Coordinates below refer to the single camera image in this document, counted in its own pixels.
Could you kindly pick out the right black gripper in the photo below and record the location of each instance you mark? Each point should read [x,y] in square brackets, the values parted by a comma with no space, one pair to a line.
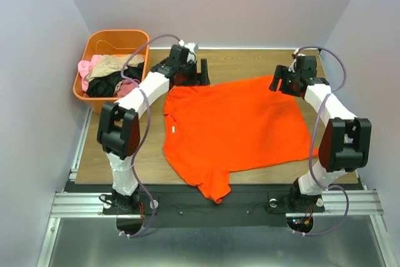
[282,82]

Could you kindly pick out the dusty pink garment in basket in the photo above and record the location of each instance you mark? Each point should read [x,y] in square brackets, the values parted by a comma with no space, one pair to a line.
[125,87]

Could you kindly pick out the light pink garment in basket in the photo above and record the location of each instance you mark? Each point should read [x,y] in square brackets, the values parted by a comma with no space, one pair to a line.
[84,68]

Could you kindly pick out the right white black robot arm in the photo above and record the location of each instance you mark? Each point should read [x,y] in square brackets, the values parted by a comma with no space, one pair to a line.
[346,140]

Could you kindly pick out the orange t shirt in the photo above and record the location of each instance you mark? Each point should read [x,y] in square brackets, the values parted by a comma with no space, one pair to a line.
[213,131]

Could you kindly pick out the orange plastic laundry basket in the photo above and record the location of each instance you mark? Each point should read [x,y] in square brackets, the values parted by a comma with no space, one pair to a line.
[115,43]

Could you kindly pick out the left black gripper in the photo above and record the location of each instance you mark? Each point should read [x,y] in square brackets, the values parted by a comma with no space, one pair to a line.
[196,77]

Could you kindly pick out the aluminium extrusion rail frame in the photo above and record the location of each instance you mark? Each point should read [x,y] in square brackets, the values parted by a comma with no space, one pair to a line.
[351,231]

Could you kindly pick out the beige garment in basket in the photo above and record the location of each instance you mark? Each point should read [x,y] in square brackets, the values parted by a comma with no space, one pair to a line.
[103,65]

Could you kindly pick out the black garment in basket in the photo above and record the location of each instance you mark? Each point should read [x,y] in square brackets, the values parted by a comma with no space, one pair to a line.
[104,87]

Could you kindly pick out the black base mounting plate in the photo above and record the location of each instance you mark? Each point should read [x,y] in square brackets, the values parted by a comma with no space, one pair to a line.
[183,206]

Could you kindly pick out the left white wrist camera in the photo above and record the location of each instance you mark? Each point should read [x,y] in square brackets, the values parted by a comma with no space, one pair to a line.
[192,47]

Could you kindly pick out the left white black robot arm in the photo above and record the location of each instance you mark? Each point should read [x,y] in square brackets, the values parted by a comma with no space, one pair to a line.
[118,131]

